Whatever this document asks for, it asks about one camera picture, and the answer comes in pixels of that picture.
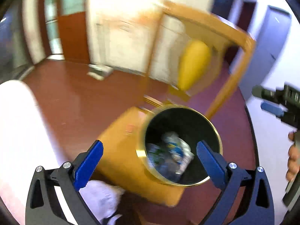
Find brown wooden kitchen door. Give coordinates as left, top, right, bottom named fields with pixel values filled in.
left=38, top=0, right=91, bottom=65

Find wooden chair holding bin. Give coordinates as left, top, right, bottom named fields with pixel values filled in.
left=96, top=0, right=256, bottom=207

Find black gold-rimmed trash bin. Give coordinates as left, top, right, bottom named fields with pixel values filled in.
left=136, top=105, right=223, bottom=186

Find white floor scale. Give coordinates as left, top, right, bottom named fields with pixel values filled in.
left=87, top=64, right=113, bottom=81

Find green snack wrapper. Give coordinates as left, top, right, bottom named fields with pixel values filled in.
left=147, top=143, right=165, bottom=167

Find white face mask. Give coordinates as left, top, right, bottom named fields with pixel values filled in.
left=79, top=180, right=125, bottom=224

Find blue cap plastic bottle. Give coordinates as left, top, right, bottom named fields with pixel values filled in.
left=163, top=132, right=194, bottom=177

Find person right hand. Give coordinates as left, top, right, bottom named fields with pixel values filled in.
left=286, top=132, right=299, bottom=182

